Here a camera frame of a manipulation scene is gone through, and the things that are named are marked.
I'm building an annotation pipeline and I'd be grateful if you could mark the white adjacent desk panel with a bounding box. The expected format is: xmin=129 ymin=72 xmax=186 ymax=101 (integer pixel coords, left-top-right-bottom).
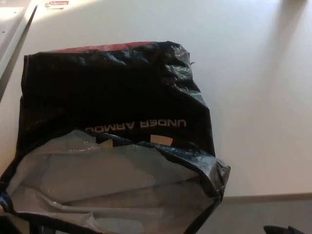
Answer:
xmin=0 ymin=0 xmax=38 ymax=102

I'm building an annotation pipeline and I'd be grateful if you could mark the red white sticker label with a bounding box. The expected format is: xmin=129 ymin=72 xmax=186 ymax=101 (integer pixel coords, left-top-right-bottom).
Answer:
xmin=40 ymin=0 xmax=70 ymax=10

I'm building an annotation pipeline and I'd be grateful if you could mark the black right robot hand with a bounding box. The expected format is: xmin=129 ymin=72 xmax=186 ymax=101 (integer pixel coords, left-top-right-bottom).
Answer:
xmin=263 ymin=225 xmax=312 ymax=234

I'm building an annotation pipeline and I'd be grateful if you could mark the black Under Armour plastic bag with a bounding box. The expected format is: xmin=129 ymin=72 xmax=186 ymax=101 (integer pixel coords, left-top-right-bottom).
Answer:
xmin=0 ymin=41 xmax=232 ymax=234

